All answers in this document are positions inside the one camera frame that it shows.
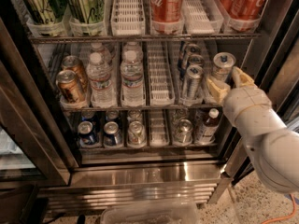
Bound gold can back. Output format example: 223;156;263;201
62;55;88;91

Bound blue pepsi can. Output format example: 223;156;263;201
105;110;122;128
104;121;122;147
78;121;98;145
81;111;100;132

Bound green can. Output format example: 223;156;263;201
67;0;105;24
23;0;67;25

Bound white empty tray bottom shelf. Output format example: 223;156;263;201
149;110;170;147

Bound orange cable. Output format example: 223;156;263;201
260;193;297;224

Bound silver redbull can front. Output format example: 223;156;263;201
182;65;204;100

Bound white empty tray middle shelf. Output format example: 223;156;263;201
147;41;175;106

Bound steel fridge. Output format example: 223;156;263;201
0;0;298;215

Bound water bottle back right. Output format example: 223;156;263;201
122;42;143;61

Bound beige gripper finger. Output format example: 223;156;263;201
232;66;255;88
206;77;231;105

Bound brown tea bottle white cap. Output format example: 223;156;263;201
194;108;220;145

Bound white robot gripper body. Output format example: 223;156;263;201
222;86;286;138

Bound blue pepsi can back left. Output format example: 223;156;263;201
81;111;100;132

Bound white empty tray top right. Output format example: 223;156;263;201
182;0;224;35

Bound water bottle front left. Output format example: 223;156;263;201
86;52;113;107

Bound redbull can back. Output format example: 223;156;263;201
178;41;201;71

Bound water bottle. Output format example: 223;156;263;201
122;42;143;61
91;43;112;64
121;50;144;106
86;52;113;107

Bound red coke can centre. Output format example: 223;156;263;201
150;0;183;22

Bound green can top left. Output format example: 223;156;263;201
23;0;67;25

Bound white empty tray shelf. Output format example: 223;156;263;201
110;0;146;36
149;110;170;147
147;41;175;106

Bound water bottle front right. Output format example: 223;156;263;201
121;50;144;106

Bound white empty tray top shelf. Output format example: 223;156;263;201
110;0;146;36

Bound gold can front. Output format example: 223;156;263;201
56;70;85;104

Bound silver redbull can lane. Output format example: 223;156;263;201
212;52;235;82

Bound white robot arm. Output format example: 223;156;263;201
206;67;299;193

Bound water bottle back left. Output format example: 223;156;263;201
91;43;112;64

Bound redbull can middle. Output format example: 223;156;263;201
180;54;205;79

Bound blue pepsi can front left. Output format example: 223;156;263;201
78;121;98;145

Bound gold can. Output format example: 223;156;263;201
62;55;88;91
56;70;85;104

